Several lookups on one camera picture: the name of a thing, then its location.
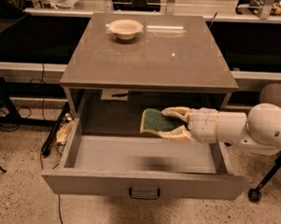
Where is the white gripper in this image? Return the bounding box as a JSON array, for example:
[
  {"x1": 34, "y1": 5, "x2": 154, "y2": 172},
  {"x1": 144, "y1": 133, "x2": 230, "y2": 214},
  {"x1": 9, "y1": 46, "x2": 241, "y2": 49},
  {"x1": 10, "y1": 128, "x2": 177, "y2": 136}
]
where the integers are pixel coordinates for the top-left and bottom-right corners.
[{"x1": 158, "y1": 106, "x2": 219, "y2": 143}]

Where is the green yellow sponge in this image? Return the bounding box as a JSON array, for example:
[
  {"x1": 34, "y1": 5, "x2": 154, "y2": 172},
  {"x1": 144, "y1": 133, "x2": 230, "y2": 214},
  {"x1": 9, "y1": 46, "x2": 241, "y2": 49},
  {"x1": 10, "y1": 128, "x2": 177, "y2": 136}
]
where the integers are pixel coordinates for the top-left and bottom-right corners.
[{"x1": 140, "y1": 108, "x2": 186, "y2": 134}]

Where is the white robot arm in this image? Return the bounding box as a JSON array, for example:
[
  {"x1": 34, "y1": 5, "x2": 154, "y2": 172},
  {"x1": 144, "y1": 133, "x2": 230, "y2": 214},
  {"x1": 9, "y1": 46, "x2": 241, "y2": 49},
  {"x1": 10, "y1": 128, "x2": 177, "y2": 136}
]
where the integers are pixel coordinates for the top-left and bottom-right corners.
[{"x1": 159, "y1": 104, "x2": 281, "y2": 155}]

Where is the open grey top drawer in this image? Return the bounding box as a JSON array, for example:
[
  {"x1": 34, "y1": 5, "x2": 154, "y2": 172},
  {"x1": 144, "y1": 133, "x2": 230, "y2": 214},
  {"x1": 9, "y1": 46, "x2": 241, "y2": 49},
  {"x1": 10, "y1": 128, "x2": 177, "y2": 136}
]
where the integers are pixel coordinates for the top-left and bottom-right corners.
[{"x1": 40, "y1": 94, "x2": 257, "y2": 203}]

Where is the grey cabinet with counter top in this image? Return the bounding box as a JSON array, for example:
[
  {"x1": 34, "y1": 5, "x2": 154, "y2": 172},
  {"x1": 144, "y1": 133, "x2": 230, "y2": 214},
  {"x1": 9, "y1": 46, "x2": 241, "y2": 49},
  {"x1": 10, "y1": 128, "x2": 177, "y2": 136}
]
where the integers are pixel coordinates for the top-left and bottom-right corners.
[{"x1": 61, "y1": 13, "x2": 238, "y2": 115}]

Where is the white label with black pen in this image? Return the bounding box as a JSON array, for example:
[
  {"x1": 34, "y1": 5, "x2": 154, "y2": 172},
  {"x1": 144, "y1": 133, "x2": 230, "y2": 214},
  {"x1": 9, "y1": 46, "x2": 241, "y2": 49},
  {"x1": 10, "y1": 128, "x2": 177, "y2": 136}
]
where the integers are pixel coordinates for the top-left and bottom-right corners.
[{"x1": 101, "y1": 88, "x2": 139, "y2": 101}]

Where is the white paper bowl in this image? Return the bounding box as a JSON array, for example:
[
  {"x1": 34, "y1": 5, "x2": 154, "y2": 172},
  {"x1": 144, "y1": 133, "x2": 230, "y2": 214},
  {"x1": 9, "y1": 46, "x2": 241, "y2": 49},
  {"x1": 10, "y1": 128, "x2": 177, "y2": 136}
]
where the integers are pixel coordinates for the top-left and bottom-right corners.
[{"x1": 108, "y1": 19, "x2": 144, "y2": 40}]

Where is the black power strip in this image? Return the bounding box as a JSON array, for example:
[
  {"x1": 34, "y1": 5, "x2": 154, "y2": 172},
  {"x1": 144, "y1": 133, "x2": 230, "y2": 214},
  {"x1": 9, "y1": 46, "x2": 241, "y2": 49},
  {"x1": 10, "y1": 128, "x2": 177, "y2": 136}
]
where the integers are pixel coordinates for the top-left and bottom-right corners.
[{"x1": 40, "y1": 103, "x2": 70, "y2": 157}]

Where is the crumpled beige item on floor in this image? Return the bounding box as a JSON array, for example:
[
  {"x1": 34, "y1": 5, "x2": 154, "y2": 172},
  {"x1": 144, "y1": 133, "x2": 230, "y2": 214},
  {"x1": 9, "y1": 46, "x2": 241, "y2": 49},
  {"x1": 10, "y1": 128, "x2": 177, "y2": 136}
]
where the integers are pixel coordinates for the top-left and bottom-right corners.
[{"x1": 56, "y1": 113, "x2": 74, "y2": 144}]

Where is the black table leg stand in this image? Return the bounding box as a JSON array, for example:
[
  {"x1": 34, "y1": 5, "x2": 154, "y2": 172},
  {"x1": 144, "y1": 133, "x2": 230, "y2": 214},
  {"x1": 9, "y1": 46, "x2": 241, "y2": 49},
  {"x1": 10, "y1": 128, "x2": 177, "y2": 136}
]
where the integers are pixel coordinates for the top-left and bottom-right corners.
[{"x1": 0, "y1": 77, "x2": 56, "y2": 127}]

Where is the black drawer handle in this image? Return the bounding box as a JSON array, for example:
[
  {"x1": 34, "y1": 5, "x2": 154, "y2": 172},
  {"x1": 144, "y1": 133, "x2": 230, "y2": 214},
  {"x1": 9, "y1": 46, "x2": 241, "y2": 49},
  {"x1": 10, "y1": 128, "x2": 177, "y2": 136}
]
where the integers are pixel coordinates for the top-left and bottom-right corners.
[{"x1": 129, "y1": 188, "x2": 162, "y2": 201}]

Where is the black floor cable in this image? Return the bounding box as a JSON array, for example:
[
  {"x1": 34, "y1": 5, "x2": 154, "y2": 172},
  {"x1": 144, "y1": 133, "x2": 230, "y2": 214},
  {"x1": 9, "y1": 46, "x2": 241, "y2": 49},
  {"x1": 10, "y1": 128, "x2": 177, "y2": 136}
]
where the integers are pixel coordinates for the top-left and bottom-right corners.
[{"x1": 36, "y1": 149, "x2": 69, "y2": 224}]

